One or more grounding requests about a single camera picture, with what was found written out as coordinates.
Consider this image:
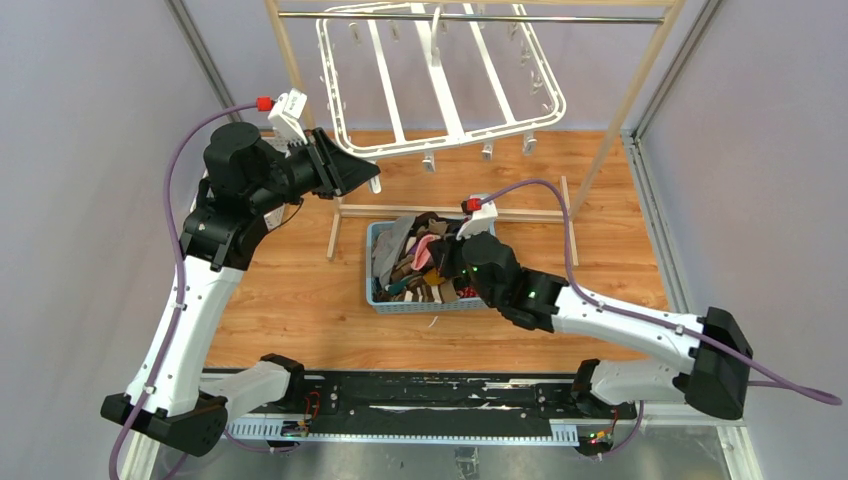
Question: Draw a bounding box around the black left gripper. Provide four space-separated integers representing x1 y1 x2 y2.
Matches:
249 127 381 215

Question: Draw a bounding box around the white plastic clip hanger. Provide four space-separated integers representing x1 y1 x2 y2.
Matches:
315 2 567 172

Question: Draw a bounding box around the pink patterned sock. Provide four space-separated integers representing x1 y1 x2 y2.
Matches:
411 234 441 271

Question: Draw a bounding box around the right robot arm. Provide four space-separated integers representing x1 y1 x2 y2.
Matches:
428 233 753 420

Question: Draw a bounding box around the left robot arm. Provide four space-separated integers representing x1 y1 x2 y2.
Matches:
101 122 379 457

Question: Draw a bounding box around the mustard yellow sock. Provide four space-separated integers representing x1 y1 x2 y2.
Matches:
422 268 448 286

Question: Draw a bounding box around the red sock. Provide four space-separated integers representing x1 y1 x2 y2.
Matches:
457 286 479 299

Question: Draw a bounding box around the brown white striped sock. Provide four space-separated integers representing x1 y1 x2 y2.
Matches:
387 277 460 304

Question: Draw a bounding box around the grey sock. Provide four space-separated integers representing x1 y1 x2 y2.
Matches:
372 215 416 287

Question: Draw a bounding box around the blue plastic sock basket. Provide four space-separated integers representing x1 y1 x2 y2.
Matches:
364 221 487 314

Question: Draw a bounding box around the wooden clothes rack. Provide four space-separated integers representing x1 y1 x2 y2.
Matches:
263 0 686 268

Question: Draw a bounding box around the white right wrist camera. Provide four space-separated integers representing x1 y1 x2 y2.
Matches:
457 194 498 239

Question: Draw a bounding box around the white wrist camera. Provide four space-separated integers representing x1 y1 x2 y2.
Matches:
267 88 307 145
457 194 498 239

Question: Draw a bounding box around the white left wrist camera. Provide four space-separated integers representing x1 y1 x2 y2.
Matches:
267 88 307 145

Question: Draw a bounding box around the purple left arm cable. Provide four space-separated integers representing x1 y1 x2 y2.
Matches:
107 96 274 480

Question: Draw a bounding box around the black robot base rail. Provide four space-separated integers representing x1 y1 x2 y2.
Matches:
198 368 747 458

